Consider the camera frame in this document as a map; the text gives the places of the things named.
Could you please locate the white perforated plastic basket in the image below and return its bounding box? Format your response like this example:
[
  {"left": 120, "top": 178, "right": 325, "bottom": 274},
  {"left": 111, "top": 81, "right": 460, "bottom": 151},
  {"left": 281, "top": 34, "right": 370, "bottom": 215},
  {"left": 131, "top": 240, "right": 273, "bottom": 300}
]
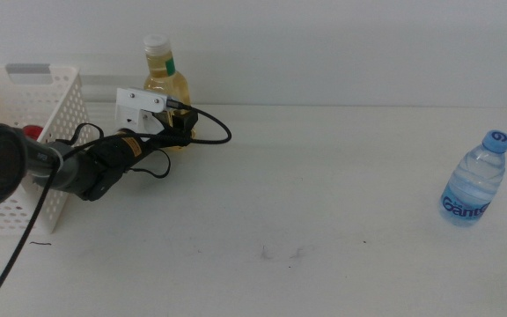
[{"left": 0, "top": 63, "right": 92, "bottom": 235}]

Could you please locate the clear water bottle blue cap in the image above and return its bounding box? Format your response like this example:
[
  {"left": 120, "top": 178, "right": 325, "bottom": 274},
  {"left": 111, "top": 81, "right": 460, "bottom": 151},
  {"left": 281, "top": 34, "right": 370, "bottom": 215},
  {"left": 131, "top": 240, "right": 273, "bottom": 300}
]
[{"left": 438, "top": 129, "right": 507, "bottom": 228}]

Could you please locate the red soda can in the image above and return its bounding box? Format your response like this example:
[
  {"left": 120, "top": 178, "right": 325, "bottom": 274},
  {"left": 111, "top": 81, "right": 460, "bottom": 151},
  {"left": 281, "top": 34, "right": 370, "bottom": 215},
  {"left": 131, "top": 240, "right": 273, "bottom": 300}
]
[{"left": 21, "top": 124, "right": 45, "bottom": 143}]

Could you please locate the yellow tea bottle white cap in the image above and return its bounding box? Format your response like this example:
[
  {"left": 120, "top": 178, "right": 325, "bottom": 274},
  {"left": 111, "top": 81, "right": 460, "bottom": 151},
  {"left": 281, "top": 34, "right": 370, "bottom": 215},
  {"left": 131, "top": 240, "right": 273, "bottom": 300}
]
[{"left": 142, "top": 33, "right": 197, "bottom": 151}]

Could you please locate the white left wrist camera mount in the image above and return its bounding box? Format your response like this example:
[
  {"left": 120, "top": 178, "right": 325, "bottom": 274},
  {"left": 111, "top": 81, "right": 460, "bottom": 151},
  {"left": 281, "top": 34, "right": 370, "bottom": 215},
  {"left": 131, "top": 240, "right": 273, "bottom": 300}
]
[{"left": 114, "top": 86, "right": 170, "bottom": 134}]

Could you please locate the thick black braided cable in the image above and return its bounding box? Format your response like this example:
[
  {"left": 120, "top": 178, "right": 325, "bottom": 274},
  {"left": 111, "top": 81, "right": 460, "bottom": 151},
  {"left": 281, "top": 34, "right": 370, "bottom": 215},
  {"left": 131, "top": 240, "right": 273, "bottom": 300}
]
[{"left": 0, "top": 98, "right": 233, "bottom": 317}]

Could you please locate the thin black cable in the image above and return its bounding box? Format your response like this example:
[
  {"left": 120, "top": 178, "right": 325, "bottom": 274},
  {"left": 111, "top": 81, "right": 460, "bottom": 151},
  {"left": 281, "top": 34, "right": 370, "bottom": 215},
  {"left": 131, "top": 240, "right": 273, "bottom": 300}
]
[{"left": 65, "top": 122, "right": 173, "bottom": 180}]

